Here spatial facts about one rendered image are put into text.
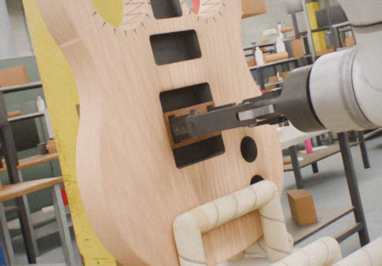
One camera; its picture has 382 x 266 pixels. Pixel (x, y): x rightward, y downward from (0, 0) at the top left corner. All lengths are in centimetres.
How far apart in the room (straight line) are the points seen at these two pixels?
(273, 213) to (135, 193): 22
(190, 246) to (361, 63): 30
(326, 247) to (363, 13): 36
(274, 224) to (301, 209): 389
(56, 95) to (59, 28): 122
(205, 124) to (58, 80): 125
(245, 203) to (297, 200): 394
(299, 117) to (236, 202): 18
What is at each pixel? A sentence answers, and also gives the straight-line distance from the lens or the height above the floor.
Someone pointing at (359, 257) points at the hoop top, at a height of 113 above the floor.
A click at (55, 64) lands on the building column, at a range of 210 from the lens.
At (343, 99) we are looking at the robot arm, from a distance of 80.
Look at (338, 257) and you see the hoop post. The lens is 101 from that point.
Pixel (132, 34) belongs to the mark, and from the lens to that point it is 94.
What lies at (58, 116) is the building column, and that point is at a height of 134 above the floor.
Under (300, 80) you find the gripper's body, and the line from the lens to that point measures 84.
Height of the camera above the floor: 137
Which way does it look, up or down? 3 degrees down
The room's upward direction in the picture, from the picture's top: 12 degrees counter-clockwise
